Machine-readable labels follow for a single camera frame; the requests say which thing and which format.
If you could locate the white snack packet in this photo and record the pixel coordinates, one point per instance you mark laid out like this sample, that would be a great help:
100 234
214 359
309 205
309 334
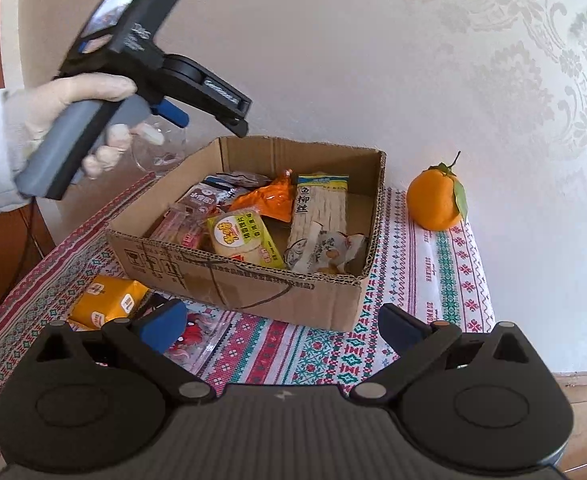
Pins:
336 250

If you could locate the yellow orange snack packet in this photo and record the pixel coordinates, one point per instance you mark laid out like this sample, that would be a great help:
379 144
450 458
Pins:
108 300

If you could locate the long beige fish strip packet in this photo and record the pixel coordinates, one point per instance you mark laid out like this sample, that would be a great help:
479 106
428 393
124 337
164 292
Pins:
318 205

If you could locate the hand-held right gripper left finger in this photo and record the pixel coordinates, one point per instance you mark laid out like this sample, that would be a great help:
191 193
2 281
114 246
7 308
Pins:
166 325

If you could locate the clear red crab snack packet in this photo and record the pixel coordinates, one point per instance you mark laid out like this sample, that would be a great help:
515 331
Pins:
198 337

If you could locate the clear red stick packet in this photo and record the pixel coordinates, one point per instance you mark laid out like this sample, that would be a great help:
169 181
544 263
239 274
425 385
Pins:
178 227

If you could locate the person's left hand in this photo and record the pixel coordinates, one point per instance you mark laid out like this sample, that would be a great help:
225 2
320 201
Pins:
73 90

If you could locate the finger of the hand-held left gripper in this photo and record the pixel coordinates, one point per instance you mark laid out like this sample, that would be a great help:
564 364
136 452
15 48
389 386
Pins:
236 126
173 112

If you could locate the crinkled orange snack packet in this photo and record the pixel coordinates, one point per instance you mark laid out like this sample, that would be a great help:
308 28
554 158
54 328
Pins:
273 197

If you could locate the brown cardboard box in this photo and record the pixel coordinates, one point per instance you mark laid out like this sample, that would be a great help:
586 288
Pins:
253 290

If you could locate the clear glass mug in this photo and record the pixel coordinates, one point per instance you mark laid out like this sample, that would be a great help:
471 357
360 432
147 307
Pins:
166 157

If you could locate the orange fruit with leaf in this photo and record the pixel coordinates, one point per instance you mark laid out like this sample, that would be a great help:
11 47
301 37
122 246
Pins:
433 200

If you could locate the patterned embroidered tablecloth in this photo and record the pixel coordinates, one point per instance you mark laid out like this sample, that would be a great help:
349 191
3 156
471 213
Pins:
323 350

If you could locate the brown pink snack packet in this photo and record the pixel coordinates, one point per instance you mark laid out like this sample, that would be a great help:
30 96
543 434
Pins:
203 199

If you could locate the yellow rice cracker packet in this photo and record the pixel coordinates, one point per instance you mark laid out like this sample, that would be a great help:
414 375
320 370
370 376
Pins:
243 237

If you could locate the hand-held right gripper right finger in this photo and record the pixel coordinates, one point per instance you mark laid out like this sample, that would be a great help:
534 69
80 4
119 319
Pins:
398 330

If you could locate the white blue spicy strip packet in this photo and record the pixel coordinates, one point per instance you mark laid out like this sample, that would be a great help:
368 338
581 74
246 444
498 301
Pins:
238 180

